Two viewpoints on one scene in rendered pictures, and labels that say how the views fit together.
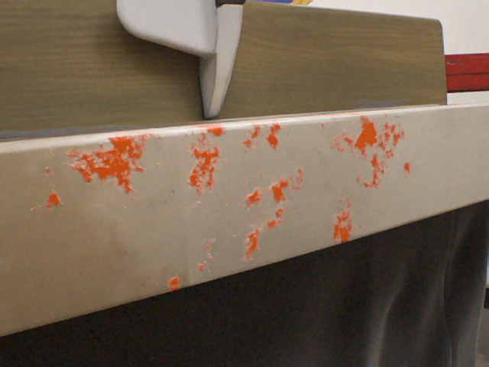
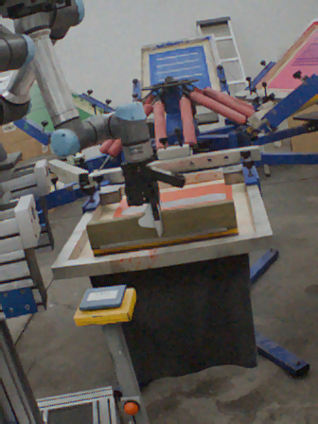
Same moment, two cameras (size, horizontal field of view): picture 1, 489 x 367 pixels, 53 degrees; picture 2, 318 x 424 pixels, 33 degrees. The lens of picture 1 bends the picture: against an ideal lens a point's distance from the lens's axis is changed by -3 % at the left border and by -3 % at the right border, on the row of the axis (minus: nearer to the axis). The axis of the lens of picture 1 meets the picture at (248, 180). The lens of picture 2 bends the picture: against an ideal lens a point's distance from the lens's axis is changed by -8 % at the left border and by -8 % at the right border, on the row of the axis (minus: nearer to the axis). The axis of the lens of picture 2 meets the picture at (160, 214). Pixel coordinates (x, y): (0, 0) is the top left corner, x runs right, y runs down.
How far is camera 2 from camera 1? 1.35 m
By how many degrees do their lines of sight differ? 42
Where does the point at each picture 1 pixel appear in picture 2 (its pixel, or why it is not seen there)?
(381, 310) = (203, 276)
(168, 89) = (151, 232)
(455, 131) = (170, 255)
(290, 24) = (179, 215)
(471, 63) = not seen: outside the picture
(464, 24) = not seen: outside the picture
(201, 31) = (153, 224)
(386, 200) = (156, 263)
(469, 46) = not seen: outside the picture
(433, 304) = (227, 276)
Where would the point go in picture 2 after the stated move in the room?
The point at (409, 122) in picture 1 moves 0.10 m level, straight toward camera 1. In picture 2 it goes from (159, 254) to (125, 268)
